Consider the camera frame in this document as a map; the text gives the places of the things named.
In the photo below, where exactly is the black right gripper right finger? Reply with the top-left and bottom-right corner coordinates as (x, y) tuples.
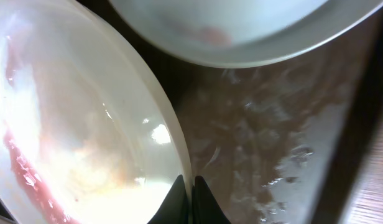
(192, 175), (231, 224)

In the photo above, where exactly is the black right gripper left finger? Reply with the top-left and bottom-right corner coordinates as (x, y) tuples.
(148, 175), (189, 224)

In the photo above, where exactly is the cream white plate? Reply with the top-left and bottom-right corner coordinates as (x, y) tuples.
(0, 1), (192, 223)

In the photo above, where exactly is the pale green plate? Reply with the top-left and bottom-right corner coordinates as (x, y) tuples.
(111, 0), (383, 68)

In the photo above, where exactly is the large brown serving tray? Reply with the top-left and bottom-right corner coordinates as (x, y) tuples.
(85, 1), (383, 223)

